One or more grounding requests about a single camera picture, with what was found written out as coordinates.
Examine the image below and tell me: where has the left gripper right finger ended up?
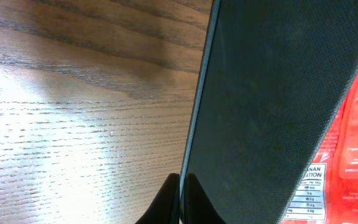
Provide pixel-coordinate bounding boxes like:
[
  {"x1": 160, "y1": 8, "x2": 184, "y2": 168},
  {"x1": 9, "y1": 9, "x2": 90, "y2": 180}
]
[{"x1": 183, "y1": 173, "x2": 226, "y2": 224}]

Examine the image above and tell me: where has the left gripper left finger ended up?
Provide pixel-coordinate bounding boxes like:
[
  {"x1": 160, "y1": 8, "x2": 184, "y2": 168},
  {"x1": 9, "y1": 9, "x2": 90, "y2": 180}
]
[{"x1": 135, "y1": 173, "x2": 180, "y2": 224}]

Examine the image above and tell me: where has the red snack packet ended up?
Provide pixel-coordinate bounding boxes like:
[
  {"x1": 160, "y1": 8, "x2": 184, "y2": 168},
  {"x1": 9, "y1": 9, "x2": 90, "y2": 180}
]
[{"x1": 282, "y1": 74, "x2": 358, "y2": 224}]

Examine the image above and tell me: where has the dark green box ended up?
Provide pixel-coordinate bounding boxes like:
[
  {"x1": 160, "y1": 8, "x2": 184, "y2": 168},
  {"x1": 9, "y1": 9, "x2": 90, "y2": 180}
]
[{"x1": 180, "y1": 0, "x2": 358, "y2": 223}]

